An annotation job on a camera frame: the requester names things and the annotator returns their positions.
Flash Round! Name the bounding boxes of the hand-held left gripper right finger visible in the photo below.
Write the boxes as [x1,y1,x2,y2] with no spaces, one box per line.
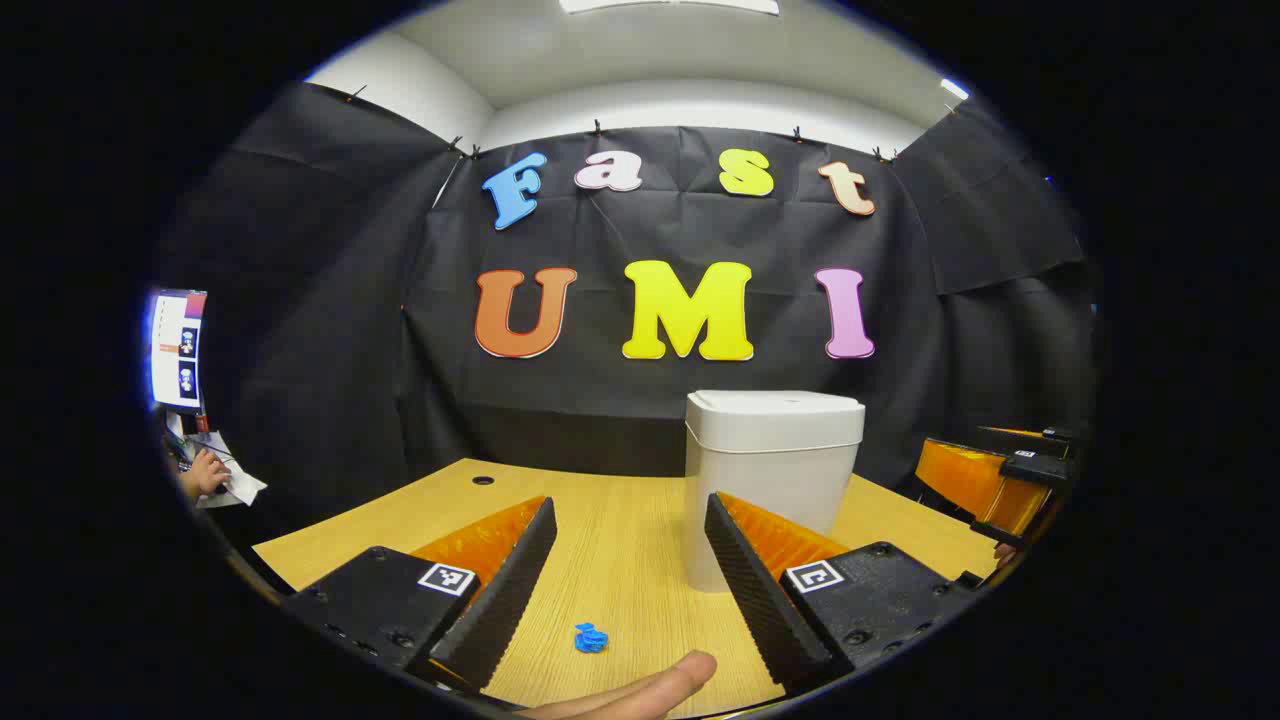
[704,492,986,698]

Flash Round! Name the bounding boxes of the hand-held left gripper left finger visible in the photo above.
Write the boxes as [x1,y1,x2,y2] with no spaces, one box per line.
[283,495,559,696]

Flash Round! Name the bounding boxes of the white desktop garbage bin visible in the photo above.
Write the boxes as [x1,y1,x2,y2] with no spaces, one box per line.
[684,390,867,593]

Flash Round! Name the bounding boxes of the wooden desktop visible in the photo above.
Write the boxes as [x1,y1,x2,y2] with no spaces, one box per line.
[252,458,1001,719]

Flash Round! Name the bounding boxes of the black backdrop cloth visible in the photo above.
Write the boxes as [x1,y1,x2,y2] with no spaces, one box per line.
[160,82,1101,546]

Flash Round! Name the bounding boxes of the white paper sheets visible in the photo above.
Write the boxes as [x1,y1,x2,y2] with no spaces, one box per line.
[195,432,269,509]

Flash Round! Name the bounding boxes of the computer monitor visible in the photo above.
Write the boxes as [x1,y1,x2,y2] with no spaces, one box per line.
[150,288,209,413]

